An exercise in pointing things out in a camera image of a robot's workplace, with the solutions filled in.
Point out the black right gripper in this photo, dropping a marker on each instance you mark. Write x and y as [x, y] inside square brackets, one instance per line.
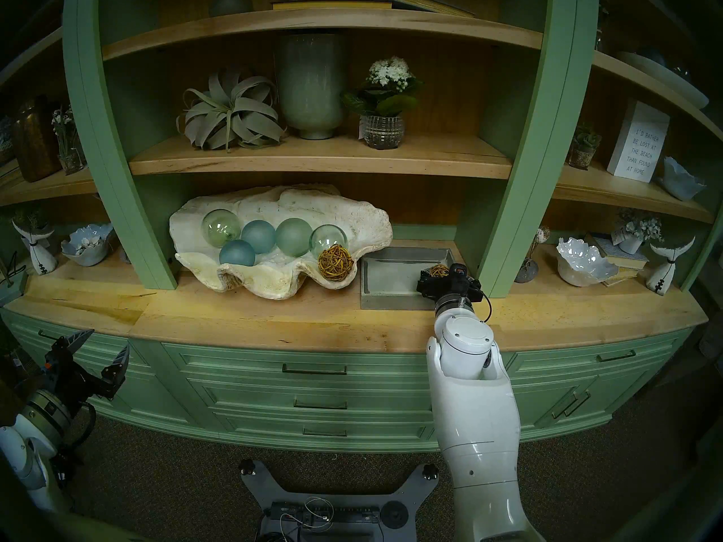
[452, 288]

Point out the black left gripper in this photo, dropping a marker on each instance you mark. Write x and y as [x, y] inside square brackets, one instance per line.
[68, 371]

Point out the woven rattan ball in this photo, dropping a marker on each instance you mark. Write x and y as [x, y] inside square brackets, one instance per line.
[439, 271]
[335, 262]

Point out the grey square tray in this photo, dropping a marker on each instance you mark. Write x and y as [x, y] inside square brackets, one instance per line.
[390, 281]

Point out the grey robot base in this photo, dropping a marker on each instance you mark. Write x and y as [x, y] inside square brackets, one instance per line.
[265, 490]

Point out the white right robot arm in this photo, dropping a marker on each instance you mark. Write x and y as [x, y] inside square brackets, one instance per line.
[474, 411]

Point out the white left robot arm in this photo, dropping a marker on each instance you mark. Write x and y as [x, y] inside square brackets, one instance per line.
[22, 450]

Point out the white bowl with shells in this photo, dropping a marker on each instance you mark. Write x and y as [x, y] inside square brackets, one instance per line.
[85, 254]

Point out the giant white clam shell bowl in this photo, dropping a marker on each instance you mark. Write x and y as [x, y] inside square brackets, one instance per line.
[350, 219]

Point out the white ruffled ceramic bowl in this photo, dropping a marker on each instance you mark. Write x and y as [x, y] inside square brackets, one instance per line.
[582, 264]

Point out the pale blue ruffled bowl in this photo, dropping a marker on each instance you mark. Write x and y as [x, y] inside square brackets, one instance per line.
[680, 182]

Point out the small bird on stone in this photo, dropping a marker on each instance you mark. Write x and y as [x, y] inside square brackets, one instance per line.
[526, 272]

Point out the small blue block ornament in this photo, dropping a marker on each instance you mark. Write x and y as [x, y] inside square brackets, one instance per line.
[11, 292]

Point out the white whale tail figurine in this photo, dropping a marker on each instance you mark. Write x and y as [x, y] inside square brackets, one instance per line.
[663, 278]
[42, 258]

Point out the clear green glass ball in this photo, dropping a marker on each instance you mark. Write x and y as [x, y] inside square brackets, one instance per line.
[327, 235]
[221, 228]

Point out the green wooden shelf cabinet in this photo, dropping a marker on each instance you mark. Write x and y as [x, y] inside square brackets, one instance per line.
[339, 385]

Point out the small green moss plant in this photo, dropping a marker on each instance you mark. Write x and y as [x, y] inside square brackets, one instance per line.
[31, 218]

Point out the frosted green glass ball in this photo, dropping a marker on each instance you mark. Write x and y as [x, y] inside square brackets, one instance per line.
[294, 237]

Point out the tan hardcover book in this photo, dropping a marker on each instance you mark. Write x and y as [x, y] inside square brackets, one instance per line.
[618, 276]

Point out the frosted blue glass ball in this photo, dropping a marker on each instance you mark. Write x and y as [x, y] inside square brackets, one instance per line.
[260, 235]
[237, 254]

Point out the white flowers in glass pot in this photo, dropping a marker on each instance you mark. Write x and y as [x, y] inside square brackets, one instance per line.
[384, 131]

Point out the grey hardcover book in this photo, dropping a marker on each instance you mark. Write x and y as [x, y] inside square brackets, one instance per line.
[632, 259]

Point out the small potted green plant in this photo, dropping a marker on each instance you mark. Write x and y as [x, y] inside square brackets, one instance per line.
[582, 154]

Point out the small flowers in glass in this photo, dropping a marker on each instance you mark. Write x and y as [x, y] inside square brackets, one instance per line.
[69, 160]

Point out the copper metal vase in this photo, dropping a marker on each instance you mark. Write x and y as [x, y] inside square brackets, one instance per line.
[34, 140]

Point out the dark textured ornament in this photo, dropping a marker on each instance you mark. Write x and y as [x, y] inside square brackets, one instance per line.
[5, 143]

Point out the white text sign block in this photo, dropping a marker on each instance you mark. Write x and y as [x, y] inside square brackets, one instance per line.
[638, 143]

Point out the pale green ceramic vase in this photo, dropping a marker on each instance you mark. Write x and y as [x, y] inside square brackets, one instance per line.
[310, 83]

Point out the black electronics box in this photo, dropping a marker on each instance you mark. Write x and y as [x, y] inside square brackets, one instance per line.
[350, 515]

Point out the grey air plant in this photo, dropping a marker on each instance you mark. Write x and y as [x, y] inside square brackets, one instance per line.
[231, 114]

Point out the old dark cover book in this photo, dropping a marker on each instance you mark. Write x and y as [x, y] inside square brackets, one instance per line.
[418, 0]

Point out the large white platter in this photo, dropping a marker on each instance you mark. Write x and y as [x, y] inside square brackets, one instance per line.
[672, 78]

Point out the thin yellow book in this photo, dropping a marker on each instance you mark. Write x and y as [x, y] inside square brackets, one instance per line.
[333, 5]

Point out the dark blue ball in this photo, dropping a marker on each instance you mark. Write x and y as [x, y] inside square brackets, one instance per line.
[655, 56]

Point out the grey green glass ball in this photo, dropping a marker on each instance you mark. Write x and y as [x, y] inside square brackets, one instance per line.
[231, 4]

